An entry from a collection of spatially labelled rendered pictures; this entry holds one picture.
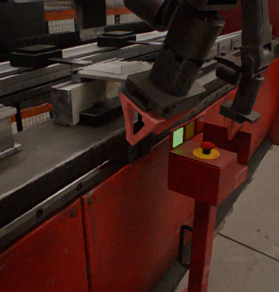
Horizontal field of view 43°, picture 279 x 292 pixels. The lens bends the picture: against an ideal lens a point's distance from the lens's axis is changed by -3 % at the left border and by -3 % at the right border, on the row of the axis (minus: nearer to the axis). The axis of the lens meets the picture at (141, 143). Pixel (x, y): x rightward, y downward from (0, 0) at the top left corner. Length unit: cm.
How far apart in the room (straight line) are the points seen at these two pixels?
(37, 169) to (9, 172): 5
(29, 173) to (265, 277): 133
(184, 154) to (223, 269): 92
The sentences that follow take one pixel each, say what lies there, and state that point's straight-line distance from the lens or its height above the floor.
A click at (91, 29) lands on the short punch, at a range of 99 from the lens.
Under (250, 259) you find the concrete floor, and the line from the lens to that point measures 188.
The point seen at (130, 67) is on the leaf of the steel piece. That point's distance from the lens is 90.
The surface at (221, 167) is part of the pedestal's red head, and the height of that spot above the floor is 78.
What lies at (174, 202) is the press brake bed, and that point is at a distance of 131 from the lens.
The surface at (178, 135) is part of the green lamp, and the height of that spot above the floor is 82.
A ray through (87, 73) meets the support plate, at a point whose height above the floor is 100.
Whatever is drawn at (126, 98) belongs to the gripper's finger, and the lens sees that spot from 47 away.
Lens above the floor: 119
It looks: 23 degrees down
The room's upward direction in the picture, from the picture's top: straight up
